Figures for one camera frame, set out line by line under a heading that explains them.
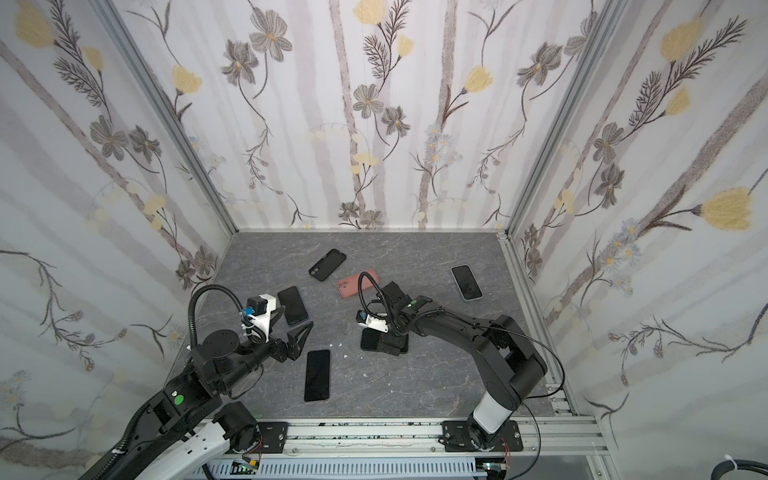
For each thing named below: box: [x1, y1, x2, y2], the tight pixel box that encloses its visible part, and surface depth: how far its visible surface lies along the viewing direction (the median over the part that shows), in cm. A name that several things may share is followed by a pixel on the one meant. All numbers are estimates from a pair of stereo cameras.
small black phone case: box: [309, 248, 347, 282], surface depth 114 cm
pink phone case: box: [337, 268, 381, 298], surface depth 106 cm
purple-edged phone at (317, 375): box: [304, 350, 330, 402], surface depth 86 cm
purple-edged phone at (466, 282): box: [450, 264, 484, 301], surface depth 109 cm
